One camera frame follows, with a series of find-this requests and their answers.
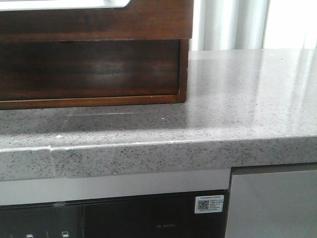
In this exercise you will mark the white QR code sticker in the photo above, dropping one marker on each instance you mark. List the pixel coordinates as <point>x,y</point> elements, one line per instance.
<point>209,204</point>

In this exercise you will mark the wooden drawer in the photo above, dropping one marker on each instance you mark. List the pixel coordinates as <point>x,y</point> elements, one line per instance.
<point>99,69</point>
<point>139,20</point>

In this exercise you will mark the grey cabinet door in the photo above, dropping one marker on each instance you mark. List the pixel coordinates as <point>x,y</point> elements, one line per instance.
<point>273,202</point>

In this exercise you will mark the black built-in appliance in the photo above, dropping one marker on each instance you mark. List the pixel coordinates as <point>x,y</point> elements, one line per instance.
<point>169,215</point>

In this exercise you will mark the dark wooden drawer cabinet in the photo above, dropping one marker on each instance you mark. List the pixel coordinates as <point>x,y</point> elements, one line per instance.
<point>183,74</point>

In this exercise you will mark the white curtain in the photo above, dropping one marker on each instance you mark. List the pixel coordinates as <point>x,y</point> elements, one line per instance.
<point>254,24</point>

